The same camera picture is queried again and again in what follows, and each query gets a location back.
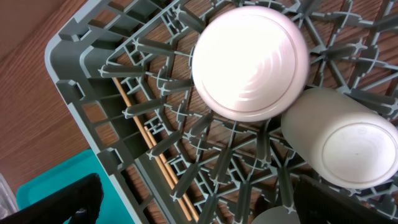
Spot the clear plastic bin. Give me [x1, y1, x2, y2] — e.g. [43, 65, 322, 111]
[0, 174, 19, 220]

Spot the small pink bowl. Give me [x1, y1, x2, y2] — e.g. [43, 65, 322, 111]
[192, 6, 309, 122]

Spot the teal serving tray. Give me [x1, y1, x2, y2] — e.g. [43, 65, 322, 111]
[16, 149, 134, 224]

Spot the small white cup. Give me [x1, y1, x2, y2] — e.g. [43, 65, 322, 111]
[281, 88, 397, 189]

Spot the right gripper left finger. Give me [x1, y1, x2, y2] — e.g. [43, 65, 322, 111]
[1, 173, 104, 224]

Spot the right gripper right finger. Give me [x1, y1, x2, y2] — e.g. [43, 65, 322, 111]
[294, 175, 395, 224]

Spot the grey bowl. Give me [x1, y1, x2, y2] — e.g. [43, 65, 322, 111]
[251, 206, 300, 224]

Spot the wooden chopstick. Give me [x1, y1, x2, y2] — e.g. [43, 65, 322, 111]
[113, 78, 193, 221]
[144, 126, 199, 222]

